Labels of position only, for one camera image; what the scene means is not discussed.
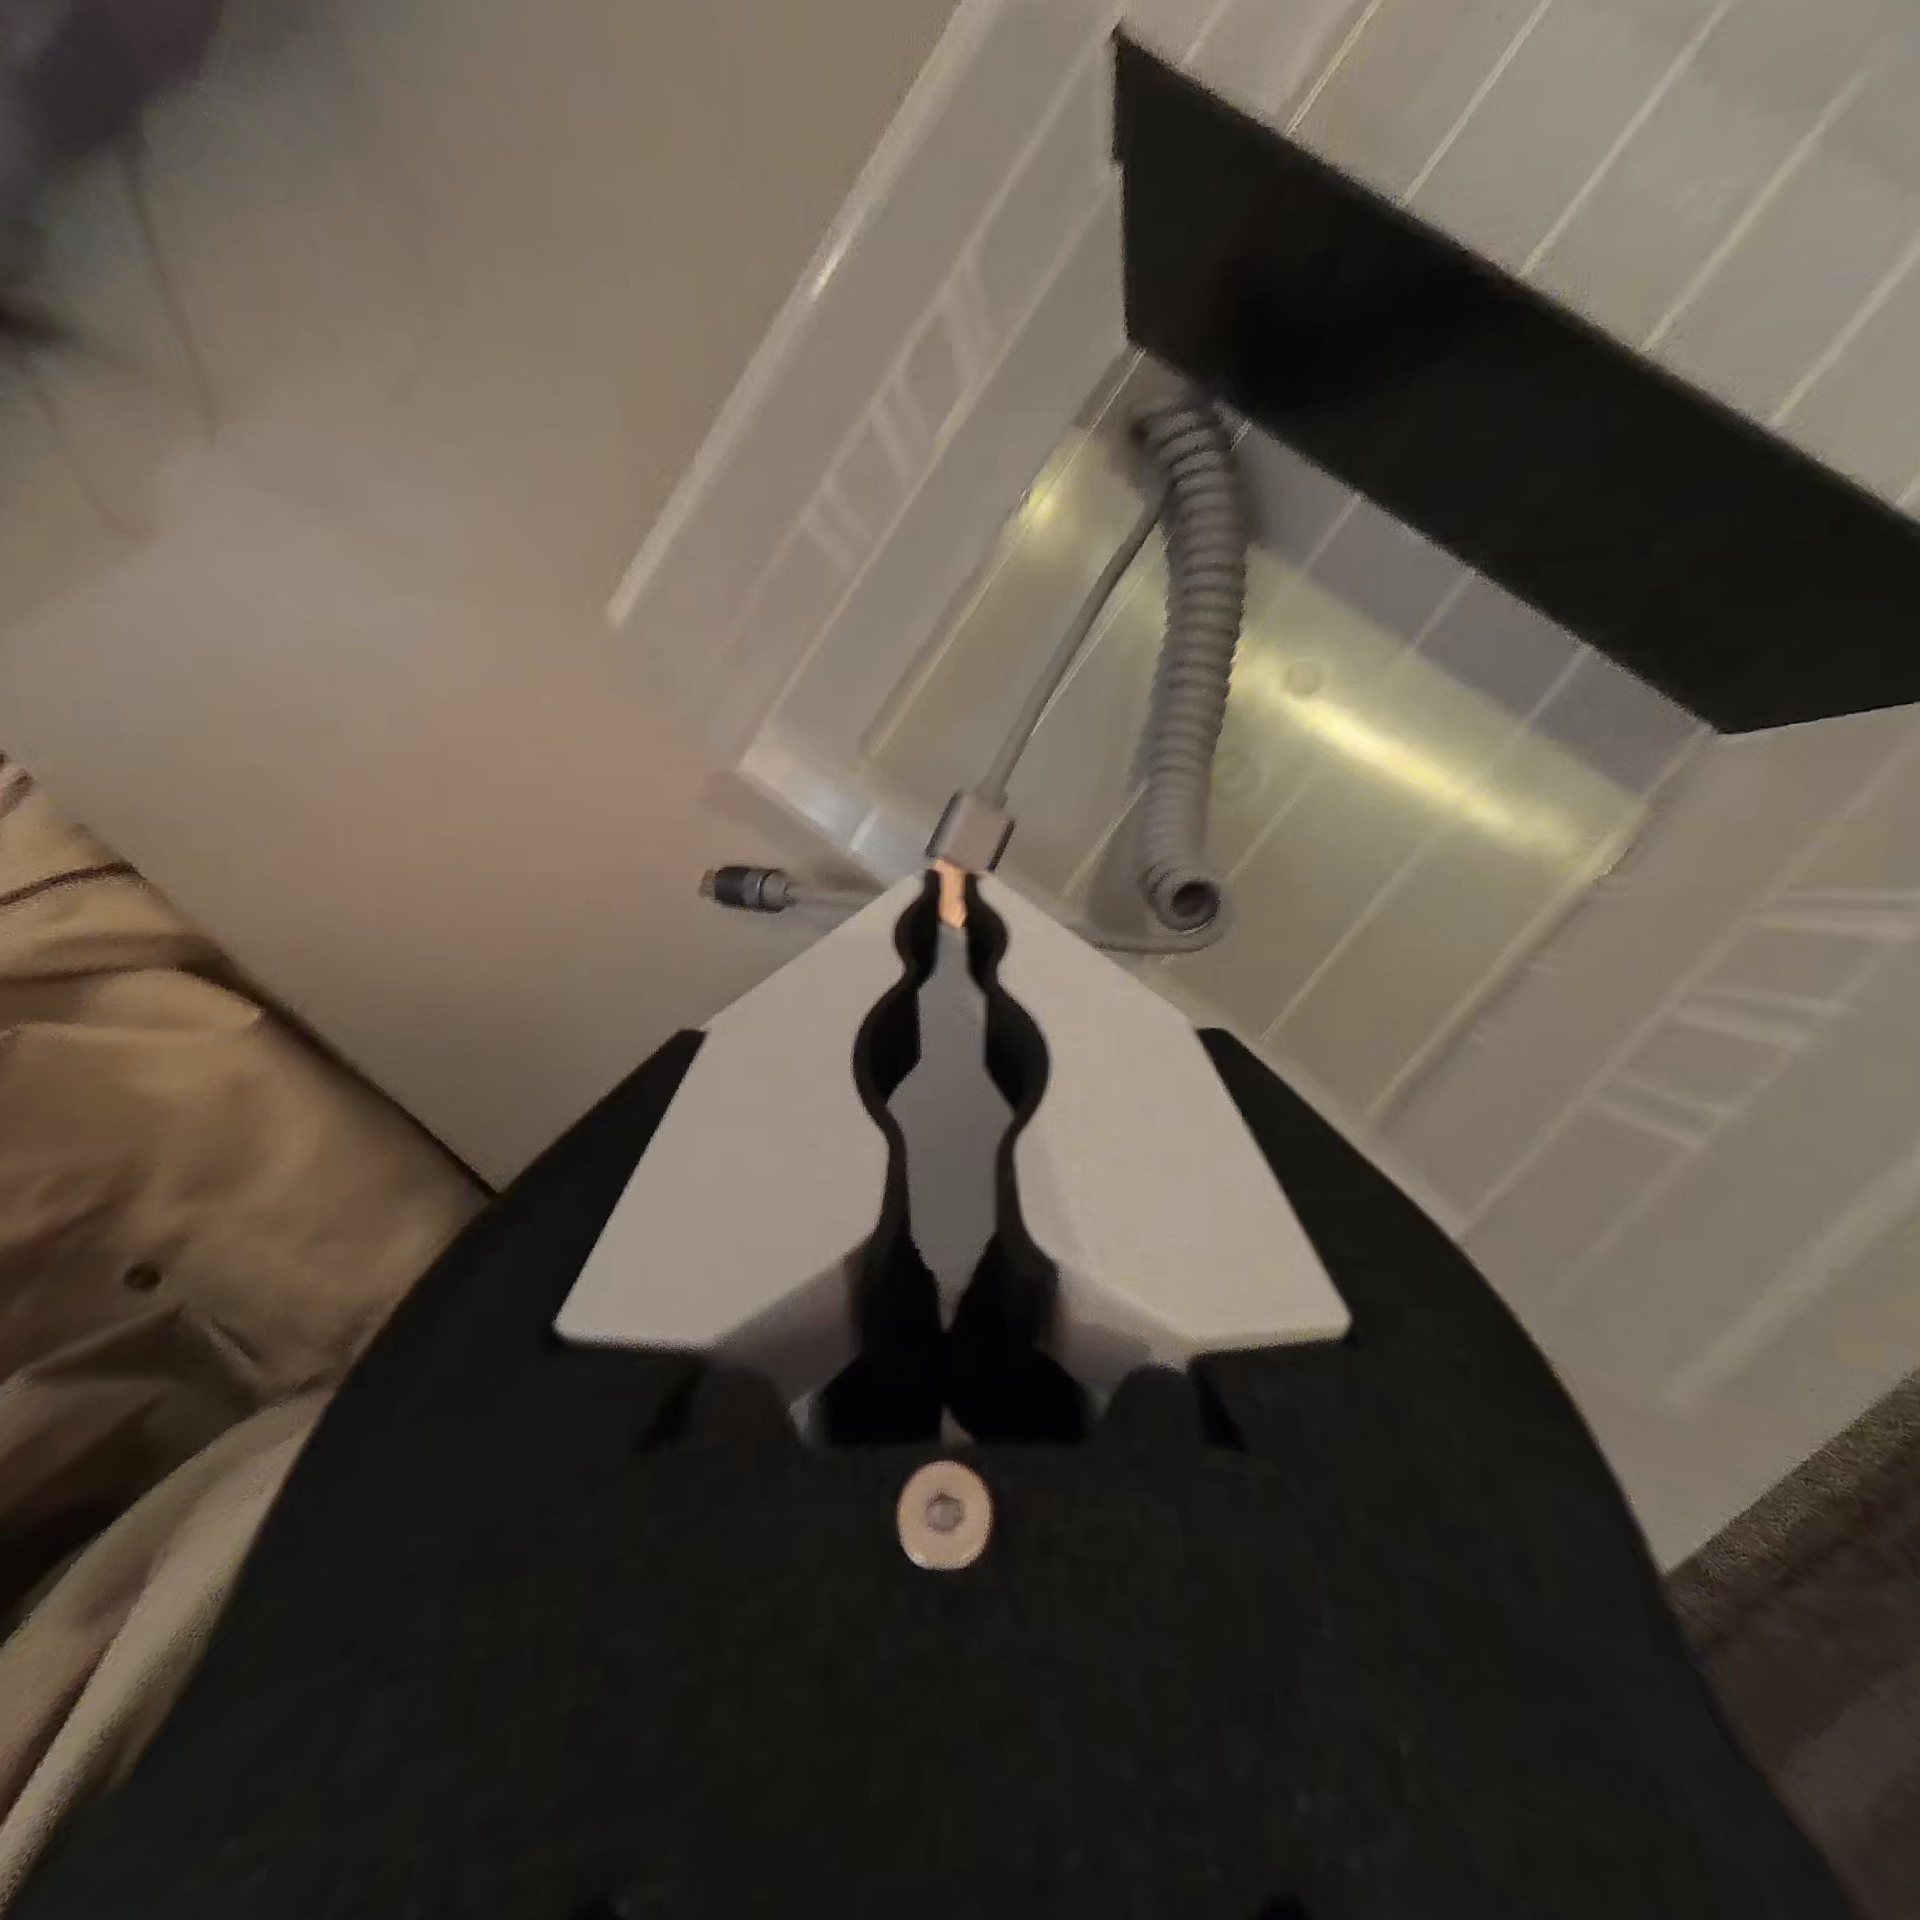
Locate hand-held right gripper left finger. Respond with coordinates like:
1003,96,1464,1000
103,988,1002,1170
551,879,940,1408

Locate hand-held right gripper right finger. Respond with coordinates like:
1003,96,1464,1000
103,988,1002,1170
961,879,1355,1376

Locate black divider panel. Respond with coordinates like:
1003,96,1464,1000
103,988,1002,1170
1112,30,1920,742

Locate clear plastic bin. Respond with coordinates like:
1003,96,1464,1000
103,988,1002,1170
608,0,1920,1419

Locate grey usb cable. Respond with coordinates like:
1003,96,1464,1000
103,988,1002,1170
696,402,1250,963

